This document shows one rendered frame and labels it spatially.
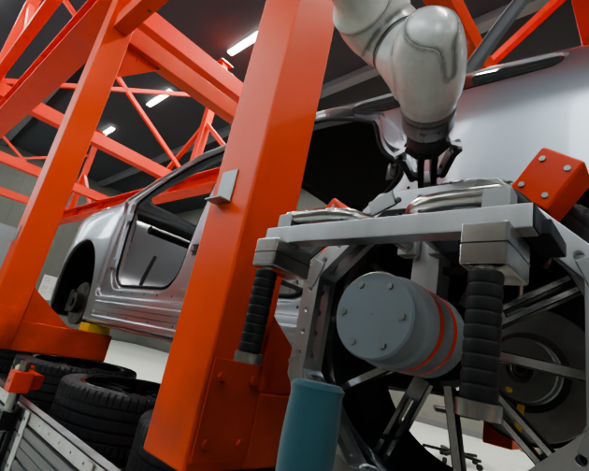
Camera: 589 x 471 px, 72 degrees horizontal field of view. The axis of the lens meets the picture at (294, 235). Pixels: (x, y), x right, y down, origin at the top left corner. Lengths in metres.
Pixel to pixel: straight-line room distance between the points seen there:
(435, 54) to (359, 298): 0.35
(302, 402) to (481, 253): 0.36
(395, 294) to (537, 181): 0.30
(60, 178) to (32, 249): 0.45
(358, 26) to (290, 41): 0.49
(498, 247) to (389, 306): 0.18
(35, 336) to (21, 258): 0.45
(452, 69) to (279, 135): 0.52
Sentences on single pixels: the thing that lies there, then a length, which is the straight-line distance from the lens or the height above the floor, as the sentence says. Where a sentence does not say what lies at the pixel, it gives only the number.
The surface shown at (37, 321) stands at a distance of 2.76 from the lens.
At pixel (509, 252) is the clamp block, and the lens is 0.47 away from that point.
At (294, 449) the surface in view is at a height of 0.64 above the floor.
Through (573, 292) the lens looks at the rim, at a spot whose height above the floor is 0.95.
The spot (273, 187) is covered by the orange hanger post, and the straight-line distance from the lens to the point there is 1.00.
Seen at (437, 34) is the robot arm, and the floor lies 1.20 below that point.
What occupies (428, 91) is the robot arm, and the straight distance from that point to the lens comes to 0.65.
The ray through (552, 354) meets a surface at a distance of 1.16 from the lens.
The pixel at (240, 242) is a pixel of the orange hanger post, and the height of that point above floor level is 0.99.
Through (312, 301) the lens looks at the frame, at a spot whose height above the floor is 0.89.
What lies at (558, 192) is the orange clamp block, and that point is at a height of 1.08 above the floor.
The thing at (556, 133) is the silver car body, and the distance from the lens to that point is 1.27.
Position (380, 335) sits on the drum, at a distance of 0.58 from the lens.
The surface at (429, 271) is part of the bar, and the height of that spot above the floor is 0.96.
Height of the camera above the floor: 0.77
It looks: 17 degrees up
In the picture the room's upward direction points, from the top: 12 degrees clockwise
